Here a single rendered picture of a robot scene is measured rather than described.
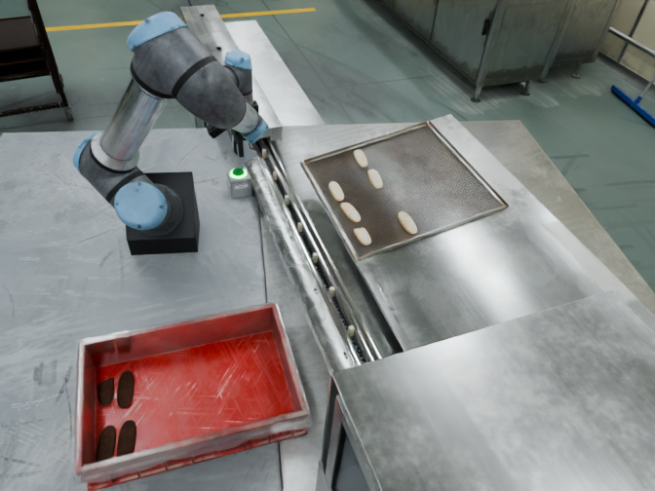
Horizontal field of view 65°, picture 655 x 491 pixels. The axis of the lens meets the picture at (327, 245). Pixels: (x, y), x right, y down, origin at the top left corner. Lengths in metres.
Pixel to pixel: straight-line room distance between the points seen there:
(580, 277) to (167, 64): 1.13
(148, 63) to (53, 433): 0.82
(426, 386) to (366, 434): 0.11
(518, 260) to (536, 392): 0.75
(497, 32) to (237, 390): 3.33
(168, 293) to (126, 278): 0.14
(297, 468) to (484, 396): 0.55
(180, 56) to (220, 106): 0.12
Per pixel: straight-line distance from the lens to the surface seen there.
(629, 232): 3.51
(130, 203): 1.36
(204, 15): 2.92
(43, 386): 1.43
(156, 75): 1.12
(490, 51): 4.14
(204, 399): 1.30
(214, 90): 1.07
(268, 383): 1.30
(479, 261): 1.50
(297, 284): 1.44
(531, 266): 1.51
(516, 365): 0.83
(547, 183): 2.10
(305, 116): 2.24
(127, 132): 1.27
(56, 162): 2.10
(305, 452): 1.23
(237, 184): 1.75
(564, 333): 0.90
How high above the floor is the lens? 1.94
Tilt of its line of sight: 44 degrees down
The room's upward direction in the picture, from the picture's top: 5 degrees clockwise
